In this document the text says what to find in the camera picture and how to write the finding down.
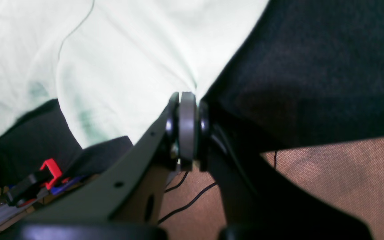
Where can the black table cloth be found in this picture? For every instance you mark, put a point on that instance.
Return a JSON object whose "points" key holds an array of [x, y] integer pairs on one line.
{"points": [[310, 73]]}

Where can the red black clamp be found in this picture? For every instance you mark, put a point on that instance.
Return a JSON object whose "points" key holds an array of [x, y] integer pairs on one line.
{"points": [[26, 191]]}

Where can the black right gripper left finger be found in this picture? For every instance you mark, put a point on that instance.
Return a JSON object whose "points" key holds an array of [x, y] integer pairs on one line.
{"points": [[124, 202]]}

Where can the light green T-shirt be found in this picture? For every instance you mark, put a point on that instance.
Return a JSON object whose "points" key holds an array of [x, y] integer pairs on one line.
{"points": [[113, 64]]}

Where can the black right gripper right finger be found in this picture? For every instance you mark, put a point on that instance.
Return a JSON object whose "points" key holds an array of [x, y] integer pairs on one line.
{"points": [[259, 202]]}

